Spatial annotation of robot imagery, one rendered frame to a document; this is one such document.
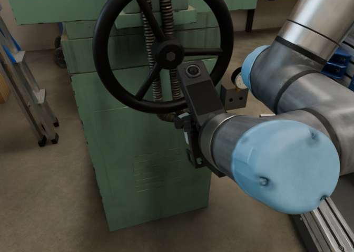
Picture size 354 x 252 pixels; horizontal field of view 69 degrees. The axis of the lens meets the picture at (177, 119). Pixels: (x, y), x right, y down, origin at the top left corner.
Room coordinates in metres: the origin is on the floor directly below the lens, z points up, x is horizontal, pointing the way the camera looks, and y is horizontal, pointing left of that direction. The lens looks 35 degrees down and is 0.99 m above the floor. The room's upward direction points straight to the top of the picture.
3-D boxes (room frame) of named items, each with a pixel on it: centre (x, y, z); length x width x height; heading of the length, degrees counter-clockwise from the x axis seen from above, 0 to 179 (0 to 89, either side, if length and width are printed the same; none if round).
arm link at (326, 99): (0.23, -0.18, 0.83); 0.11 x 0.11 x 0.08; 16
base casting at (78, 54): (0.95, 0.15, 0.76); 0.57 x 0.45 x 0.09; 16
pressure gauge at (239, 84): (0.70, -0.19, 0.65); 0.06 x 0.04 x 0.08; 106
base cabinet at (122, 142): (0.94, 0.15, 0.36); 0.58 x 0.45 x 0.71; 16
